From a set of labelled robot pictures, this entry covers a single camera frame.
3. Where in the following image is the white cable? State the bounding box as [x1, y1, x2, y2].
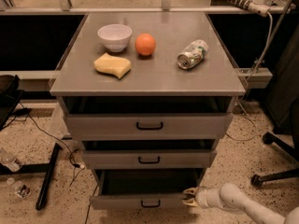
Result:
[225, 12, 275, 142]

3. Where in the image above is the grey drawer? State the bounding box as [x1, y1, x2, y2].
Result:
[82, 149, 216, 169]
[64, 113, 233, 141]
[90, 168, 205, 210]

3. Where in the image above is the small wrapper litter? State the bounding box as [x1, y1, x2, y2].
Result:
[15, 185, 31, 198]

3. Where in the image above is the grey bottom drawer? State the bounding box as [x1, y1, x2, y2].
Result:
[90, 168, 205, 210]

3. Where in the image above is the black cable on floor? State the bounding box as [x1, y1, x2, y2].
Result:
[12, 102, 86, 187]

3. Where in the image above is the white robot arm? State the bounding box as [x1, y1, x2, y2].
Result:
[182, 183, 299, 224]

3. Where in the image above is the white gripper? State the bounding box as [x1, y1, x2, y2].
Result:
[182, 187, 220, 208]

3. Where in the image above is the grey drawer cabinet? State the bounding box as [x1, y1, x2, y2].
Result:
[50, 10, 247, 191]

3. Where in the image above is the black office chair base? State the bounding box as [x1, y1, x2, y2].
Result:
[250, 131, 299, 188]

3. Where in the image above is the yellow sponge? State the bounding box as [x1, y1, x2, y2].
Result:
[93, 53, 132, 79]

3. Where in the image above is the white power strip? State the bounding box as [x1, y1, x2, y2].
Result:
[225, 0, 270, 17]

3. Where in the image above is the grey top drawer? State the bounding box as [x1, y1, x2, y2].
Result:
[64, 113, 233, 141]

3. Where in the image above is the orange fruit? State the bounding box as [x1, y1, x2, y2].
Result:
[135, 34, 156, 56]

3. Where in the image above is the grey middle drawer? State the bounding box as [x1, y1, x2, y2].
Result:
[82, 149, 216, 169]

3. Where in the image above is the crushed soda can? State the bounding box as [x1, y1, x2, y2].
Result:
[178, 39, 208, 70]

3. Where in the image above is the clear plastic bottle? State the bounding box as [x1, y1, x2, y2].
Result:
[0, 148, 22, 172]

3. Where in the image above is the black floor stand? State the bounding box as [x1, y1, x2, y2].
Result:
[0, 142, 62, 211]

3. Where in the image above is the white bowl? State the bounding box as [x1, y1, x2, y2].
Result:
[97, 24, 133, 52]

